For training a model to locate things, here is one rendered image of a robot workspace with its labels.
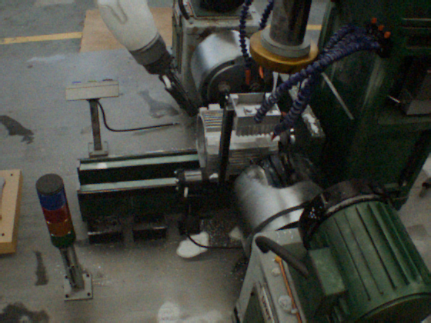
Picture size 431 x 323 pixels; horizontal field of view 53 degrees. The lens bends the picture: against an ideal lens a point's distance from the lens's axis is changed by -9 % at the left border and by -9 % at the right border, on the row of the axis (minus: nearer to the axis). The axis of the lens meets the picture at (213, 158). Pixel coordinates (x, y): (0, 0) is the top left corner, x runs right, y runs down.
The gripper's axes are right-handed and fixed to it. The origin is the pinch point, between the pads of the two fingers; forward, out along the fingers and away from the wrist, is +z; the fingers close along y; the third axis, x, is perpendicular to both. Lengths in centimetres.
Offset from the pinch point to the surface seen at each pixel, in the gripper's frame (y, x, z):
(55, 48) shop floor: 230, 114, 62
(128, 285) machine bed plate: -37, 34, 16
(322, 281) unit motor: -71, -18, -14
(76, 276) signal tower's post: -37, 42, 3
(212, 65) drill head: 16.2, -9.5, 2.7
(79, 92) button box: 16.1, 29.3, -12.2
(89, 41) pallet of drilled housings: 210, 81, 64
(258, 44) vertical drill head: -6.1, -24.7, -12.4
